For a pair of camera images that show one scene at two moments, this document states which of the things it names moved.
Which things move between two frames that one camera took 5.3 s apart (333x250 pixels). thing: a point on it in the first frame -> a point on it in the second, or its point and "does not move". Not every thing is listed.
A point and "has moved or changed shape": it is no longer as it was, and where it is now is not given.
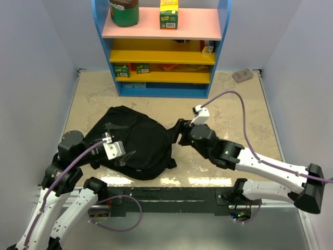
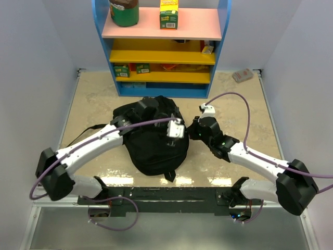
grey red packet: (242, 75) does not move
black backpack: (151, 141) has moved or changed shape
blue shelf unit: (150, 62) does not move
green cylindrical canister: (124, 13) does not move
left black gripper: (110, 125) -> (168, 140)
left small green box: (122, 71) does not move
